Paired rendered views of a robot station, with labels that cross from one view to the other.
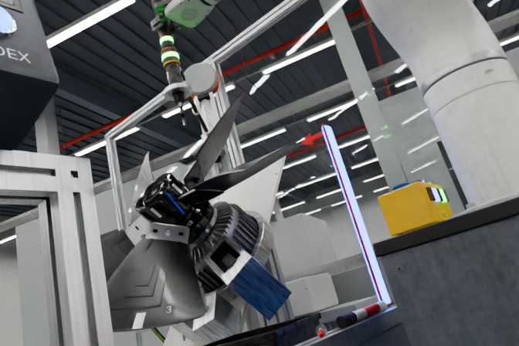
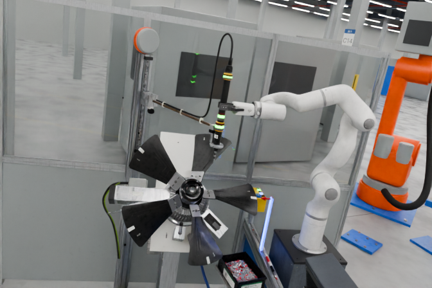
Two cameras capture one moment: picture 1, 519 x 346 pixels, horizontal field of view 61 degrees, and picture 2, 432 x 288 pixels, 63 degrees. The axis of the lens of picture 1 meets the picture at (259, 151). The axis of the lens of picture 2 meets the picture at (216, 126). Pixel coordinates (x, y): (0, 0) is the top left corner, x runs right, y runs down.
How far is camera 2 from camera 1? 1.75 m
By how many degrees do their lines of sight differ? 56
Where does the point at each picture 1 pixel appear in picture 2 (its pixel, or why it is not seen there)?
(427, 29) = (323, 209)
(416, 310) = (294, 275)
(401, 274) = (296, 268)
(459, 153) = (309, 235)
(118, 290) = (196, 246)
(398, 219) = not seen: hidden behind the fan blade
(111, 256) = (159, 210)
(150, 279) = (204, 240)
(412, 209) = (260, 206)
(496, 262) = not seen: hidden behind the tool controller
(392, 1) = (324, 202)
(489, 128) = (319, 235)
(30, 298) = not seen: outside the picture
